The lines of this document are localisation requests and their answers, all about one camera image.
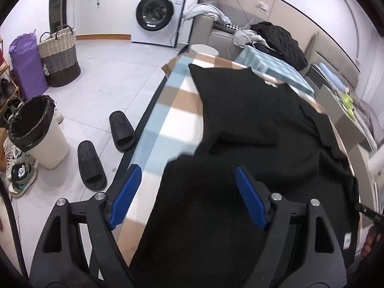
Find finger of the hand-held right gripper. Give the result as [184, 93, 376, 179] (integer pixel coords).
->
[355, 203, 384, 225]

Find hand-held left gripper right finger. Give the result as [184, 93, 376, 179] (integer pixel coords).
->
[234, 166, 348, 288]

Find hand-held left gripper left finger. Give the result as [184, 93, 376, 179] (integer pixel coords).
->
[29, 164, 143, 288]

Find black knit sweater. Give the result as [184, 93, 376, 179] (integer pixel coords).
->
[129, 64, 360, 288]

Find person's right hand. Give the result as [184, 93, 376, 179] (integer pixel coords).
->
[361, 225, 380, 257]

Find black slipper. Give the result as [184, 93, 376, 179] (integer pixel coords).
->
[77, 140, 108, 191]
[108, 110, 137, 152]

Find white trash bin black liner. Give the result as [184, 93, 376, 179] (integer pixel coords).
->
[8, 94, 70, 170]

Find grey bedding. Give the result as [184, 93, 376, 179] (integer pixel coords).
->
[354, 97, 384, 144]

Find plaid tablecloth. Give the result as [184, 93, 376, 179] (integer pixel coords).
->
[117, 52, 365, 264]

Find teal white sneaker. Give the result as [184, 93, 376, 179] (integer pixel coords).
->
[8, 162, 38, 198]

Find green toy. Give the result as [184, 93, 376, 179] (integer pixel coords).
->
[340, 91, 354, 117]

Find folded blue plaid cloth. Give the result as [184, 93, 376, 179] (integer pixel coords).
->
[234, 46, 315, 96]

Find woven laundry basket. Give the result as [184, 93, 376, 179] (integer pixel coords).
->
[37, 25, 81, 88]

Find wooden shoe rack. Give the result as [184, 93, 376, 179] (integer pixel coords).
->
[0, 36, 23, 126]

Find white round stool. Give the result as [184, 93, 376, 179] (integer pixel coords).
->
[190, 44, 219, 57]

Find black jacket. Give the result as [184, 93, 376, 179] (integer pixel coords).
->
[250, 22, 308, 70]

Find grey cloth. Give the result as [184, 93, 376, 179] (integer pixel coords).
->
[233, 29, 267, 48]

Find grey sofa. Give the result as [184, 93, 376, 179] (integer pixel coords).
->
[192, 4, 315, 75]

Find white washing machine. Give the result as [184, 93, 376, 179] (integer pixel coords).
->
[131, 0, 189, 47]

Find purple plastic bag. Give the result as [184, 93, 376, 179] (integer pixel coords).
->
[8, 33, 48, 100]

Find checkered pillow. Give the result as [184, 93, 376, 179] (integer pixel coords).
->
[214, 19, 240, 33]

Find white cabinet with counter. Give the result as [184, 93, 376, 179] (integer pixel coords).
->
[73, 0, 137, 41]

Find light blue blanket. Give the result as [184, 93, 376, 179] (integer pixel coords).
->
[182, 4, 233, 26]

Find black cable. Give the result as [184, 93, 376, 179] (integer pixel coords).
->
[0, 183, 27, 276]

